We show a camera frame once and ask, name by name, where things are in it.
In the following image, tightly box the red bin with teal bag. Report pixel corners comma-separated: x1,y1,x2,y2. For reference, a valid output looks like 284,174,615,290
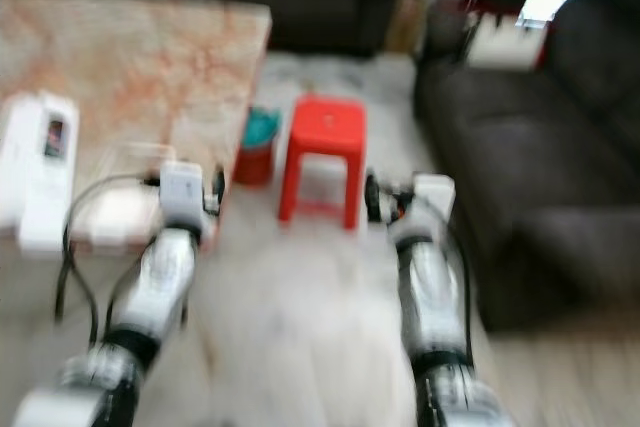
234,107,282,187

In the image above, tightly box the red plastic stool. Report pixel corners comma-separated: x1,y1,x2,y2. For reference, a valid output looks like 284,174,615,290
277,94,369,231

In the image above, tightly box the clear plastic bag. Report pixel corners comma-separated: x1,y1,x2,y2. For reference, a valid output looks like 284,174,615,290
88,143,173,248

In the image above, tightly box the dark grey fabric sofa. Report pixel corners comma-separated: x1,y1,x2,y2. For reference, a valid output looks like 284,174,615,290
413,0,640,334
68,0,407,57

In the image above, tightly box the marble pattern folding table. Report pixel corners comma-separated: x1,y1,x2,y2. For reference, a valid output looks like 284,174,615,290
0,0,273,248

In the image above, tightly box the brown cardboard box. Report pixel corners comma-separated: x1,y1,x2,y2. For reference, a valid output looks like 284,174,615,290
384,0,427,53

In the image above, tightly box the long white carton box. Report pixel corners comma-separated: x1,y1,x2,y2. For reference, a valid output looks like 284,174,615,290
0,91,81,254

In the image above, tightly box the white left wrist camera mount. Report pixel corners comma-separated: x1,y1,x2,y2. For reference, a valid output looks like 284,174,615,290
160,161,217,238

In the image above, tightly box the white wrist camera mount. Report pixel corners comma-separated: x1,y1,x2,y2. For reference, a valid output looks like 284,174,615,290
390,174,457,240
160,161,217,238

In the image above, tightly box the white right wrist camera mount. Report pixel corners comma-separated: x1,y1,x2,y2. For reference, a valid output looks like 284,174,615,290
390,174,457,240

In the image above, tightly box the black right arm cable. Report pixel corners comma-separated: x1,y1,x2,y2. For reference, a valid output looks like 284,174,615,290
448,215,479,373

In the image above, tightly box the white bag with black strap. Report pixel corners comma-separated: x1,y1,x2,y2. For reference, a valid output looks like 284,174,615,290
464,11,551,73

